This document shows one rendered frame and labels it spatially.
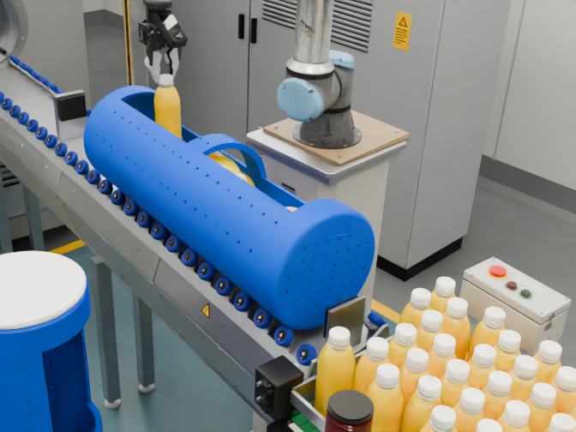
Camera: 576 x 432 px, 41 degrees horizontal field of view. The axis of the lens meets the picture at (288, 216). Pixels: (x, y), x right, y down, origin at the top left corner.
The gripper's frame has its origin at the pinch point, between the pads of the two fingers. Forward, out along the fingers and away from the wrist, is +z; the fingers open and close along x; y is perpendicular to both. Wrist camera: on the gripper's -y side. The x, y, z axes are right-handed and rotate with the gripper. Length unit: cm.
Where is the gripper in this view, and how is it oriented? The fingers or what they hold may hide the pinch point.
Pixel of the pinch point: (165, 77)
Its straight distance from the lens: 212.0
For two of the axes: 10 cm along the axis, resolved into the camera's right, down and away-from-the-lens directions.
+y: -6.2, -4.0, 6.7
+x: -7.8, 2.7, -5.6
